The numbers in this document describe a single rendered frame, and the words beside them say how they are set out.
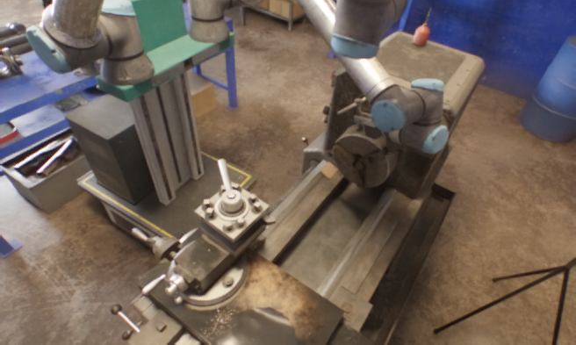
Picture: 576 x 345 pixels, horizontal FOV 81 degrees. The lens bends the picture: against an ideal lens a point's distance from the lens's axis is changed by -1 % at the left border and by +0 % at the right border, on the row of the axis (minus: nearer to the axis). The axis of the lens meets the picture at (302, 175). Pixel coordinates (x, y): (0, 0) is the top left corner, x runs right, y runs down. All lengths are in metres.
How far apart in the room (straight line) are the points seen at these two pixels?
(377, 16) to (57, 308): 2.26
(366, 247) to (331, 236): 0.20
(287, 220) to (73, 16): 0.99
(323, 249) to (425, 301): 1.05
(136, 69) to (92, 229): 1.51
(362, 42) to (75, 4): 0.78
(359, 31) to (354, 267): 0.95
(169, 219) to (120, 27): 1.17
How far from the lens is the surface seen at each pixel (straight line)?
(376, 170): 1.35
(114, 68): 1.45
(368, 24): 0.63
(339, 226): 1.59
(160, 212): 2.22
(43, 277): 2.61
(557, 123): 4.22
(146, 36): 1.66
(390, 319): 1.80
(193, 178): 2.36
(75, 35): 1.24
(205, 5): 1.68
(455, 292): 2.51
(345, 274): 1.34
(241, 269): 1.19
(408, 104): 0.95
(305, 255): 1.49
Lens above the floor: 1.99
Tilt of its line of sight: 45 degrees down
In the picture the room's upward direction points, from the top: 7 degrees clockwise
